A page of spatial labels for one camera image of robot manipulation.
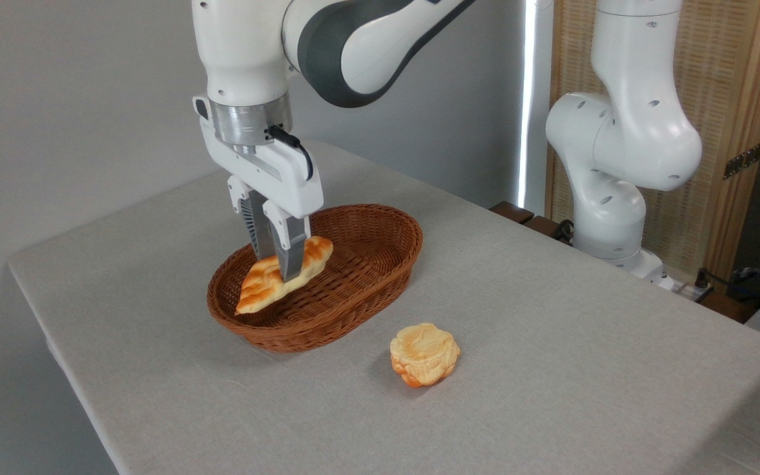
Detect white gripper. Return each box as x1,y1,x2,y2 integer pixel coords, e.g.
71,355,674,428
193,96,325,283

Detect long braided bread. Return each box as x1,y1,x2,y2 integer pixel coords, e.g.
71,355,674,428
235,236,334,315

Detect brown wicker oval basket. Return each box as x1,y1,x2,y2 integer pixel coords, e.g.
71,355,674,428
206,204,424,353

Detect round golden bread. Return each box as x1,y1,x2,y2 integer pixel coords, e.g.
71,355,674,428
390,323,461,388

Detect dark brown wooden block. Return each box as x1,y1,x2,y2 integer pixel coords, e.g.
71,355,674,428
524,215,564,239
490,201,536,225

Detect grey tablecloth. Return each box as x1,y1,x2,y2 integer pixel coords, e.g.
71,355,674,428
8,139,760,475

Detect white power strip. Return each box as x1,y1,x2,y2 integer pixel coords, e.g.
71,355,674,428
672,280,715,305

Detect dark metal screen hinge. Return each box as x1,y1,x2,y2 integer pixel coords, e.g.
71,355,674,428
723,142,760,180

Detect wooden rattan folding screen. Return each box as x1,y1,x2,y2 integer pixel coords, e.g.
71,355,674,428
545,0,760,282

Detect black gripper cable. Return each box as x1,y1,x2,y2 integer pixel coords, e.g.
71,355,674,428
266,125,315,182

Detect white vertical wall trim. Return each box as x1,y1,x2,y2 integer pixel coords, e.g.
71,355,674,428
517,0,555,216

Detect black cable bundle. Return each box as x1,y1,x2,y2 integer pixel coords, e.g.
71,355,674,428
693,263,760,311

